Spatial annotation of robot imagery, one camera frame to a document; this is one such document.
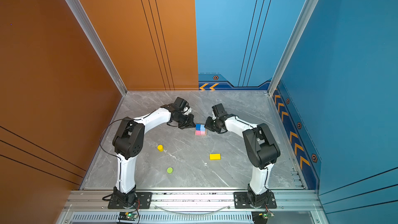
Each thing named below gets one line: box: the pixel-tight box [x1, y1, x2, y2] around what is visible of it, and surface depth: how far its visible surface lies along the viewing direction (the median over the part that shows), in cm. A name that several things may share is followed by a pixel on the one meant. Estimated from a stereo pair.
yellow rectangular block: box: [208, 153, 222, 161], surface depth 89 cm
